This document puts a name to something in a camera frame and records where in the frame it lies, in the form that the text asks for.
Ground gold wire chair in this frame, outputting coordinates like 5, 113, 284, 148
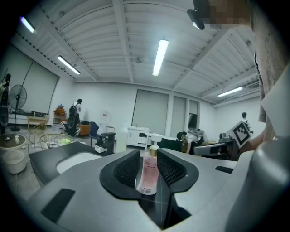
27, 116, 49, 145

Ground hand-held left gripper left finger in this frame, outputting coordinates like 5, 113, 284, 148
28, 149, 163, 232

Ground ceiling tube light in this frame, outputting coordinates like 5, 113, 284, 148
217, 87, 243, 97
152, 39, 169, 77
20, 16, 36, 34
57, 55, 81, 75

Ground round beige side table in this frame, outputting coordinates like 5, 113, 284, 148
0, 133, 27, 151

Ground person's right forearm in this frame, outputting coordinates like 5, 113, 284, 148
241, 129, 272, 155

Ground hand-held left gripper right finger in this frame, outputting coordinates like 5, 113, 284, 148
157, 148, 238, 230

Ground pink pump bottle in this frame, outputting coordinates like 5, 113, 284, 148
135, 140, 160, 195

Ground orange stacked cushions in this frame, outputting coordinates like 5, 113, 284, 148
53, 103, 68, 118

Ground black vanity cabinet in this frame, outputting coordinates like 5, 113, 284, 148
28, 141, 179, 229

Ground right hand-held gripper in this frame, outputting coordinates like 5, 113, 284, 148
193, 121, 251, 159

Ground white wire basket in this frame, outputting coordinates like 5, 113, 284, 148
40, 133, 74, 150

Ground black standing fan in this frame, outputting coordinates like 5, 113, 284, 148
9, 84, 27, 131

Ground person's head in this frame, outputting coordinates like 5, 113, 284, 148
203, 0, 252, 30

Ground black head camera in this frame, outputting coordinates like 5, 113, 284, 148
187, 0, 206, 30

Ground person's brown printed t-shirt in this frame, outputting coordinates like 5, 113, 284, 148
249, 6, 290, 127

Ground white vanity cabinet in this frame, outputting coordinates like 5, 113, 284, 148
126, 126, 151, 147

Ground white round bucket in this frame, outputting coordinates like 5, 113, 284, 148
2, 150, 28, 174

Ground blue chair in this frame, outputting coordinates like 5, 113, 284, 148
89, 121, 102, 148

